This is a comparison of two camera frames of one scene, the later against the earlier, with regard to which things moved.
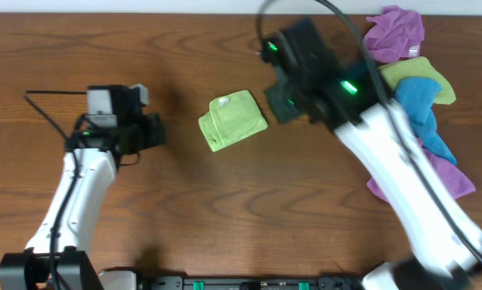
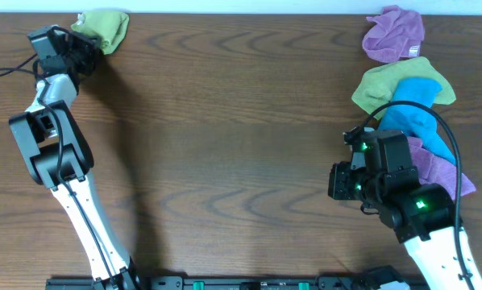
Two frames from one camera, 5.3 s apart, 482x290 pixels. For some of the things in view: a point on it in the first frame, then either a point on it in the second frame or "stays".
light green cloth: [231, 118] -> [111, 26]
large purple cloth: [454, 180] stays
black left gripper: [155, 123] -> [85, 43]
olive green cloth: [417, 68] stays
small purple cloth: [396, 34] stays
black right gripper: [274, 94] -> [339, 173]
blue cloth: [416, 96] stays
